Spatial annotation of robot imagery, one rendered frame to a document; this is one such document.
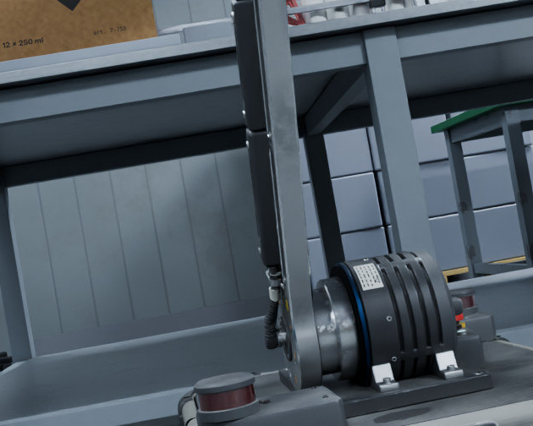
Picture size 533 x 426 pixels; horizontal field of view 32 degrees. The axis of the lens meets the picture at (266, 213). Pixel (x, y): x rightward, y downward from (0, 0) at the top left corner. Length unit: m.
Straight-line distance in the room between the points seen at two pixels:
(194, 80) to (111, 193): 3.62
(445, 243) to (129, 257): 1.79
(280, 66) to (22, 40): 0.81
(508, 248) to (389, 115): 3.01
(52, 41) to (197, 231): 3.63
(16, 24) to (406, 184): 0.76
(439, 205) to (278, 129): 3.55
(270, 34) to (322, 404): 0.41
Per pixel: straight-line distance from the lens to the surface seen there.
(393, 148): 1.72
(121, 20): 1.76
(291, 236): 1.11
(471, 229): 3.99
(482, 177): 4.66
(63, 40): 1.75
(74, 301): 5.32
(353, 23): 1.72
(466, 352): 1.31
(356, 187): 4.47
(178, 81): 1.72
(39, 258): 5.33
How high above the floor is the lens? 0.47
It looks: 1 degrees up
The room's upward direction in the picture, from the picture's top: 10 degrees counter-clockwise
